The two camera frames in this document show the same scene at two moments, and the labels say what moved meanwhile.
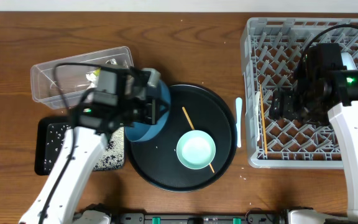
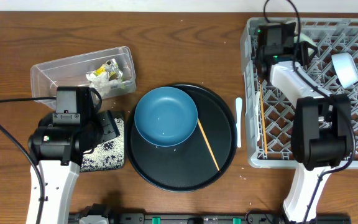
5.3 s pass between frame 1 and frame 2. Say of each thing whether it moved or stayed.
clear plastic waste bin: stayed
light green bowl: moved
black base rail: stayed
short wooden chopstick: moved
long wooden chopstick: stayed
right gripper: moved
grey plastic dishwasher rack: stayed
